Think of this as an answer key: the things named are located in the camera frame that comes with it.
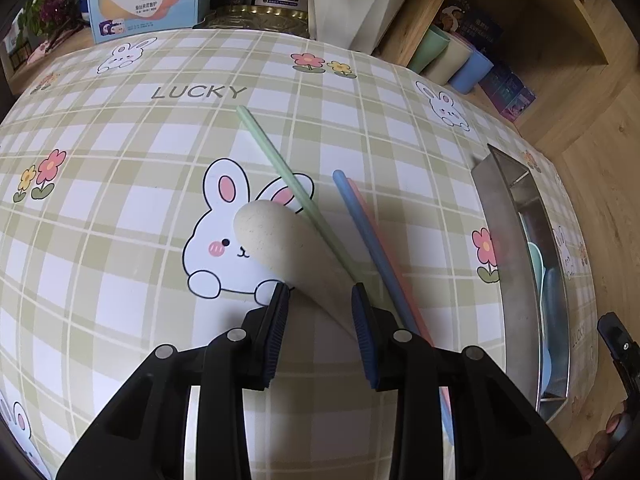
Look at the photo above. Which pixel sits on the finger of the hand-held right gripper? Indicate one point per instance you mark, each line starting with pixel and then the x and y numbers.
pixel 620 350

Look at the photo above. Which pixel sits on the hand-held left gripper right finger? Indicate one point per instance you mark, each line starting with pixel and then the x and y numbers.
pixel 363 342

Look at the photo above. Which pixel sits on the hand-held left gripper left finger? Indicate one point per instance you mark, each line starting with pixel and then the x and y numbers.
pixel 276 332

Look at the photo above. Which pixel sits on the blue spoon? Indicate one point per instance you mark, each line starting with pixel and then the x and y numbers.
pixel 549 320

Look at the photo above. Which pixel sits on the beige spoon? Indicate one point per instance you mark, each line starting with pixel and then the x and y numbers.
pixel 272 240

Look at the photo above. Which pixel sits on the green spoon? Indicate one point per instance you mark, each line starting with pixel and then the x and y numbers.
pixel 532 262

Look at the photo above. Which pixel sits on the metal utensil tray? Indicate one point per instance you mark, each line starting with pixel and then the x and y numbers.
pixel 500 210

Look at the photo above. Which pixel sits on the person's right hand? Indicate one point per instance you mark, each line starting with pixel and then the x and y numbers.
pixel 602 450

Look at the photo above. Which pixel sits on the pink chopstick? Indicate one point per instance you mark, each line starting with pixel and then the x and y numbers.
pixel 395 265

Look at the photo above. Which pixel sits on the blue chopstick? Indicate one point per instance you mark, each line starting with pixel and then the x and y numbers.
pixel 370 230

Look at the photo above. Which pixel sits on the green chopstick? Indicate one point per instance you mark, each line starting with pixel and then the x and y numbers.
pixel 280 170

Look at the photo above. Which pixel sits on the checked bunny tablecloth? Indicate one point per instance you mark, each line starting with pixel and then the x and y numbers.
pixel 125 210

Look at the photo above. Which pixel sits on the purple box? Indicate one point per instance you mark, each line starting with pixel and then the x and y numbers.
pixel 510 92

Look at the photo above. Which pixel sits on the blue cup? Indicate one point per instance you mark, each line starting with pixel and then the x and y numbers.
pixel 470 72

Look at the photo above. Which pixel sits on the beige cup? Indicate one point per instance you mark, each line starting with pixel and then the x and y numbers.
pixel 447 62

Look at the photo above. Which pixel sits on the green cup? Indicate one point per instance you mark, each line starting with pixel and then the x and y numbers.
pixel 427 50

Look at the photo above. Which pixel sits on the white plant pot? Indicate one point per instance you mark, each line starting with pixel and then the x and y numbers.
pixel 355 5

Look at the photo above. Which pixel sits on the dark printed box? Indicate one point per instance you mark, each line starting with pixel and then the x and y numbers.
pixel 470 15

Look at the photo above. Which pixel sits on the wooden shelf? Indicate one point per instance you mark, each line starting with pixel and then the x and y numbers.
pixel 525 15

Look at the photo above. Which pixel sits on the blue and white carton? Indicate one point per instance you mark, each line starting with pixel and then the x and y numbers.
pixel 145 0

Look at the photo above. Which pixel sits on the small leafy plant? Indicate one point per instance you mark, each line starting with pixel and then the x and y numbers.
pixel 50 7

